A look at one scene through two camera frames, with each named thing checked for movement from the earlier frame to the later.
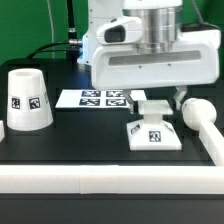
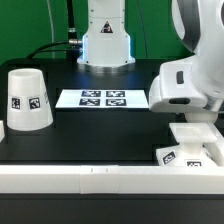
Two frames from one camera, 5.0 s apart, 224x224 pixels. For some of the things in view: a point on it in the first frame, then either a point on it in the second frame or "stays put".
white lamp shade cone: [28, 103] stays put
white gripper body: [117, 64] → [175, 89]
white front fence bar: [111, 179] stays put
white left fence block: [2, 134] stays put
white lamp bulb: [196, 111] stays put
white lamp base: [153, 133] → [189, 152]
